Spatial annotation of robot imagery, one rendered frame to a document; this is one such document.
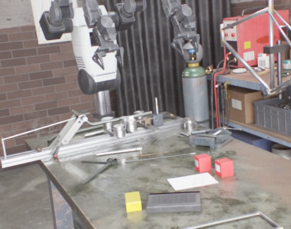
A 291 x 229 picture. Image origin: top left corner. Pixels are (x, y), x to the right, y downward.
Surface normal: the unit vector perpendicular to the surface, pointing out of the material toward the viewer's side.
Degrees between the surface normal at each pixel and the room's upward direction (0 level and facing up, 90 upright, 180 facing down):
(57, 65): 90
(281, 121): 90
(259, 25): 90
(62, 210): 90
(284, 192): 0
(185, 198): 0
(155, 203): 0
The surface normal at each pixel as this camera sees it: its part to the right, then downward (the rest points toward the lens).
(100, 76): 0.54, 0.15
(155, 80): -0.47, 0.26
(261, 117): -0.91, 0.18
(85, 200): -0.11, -0.97
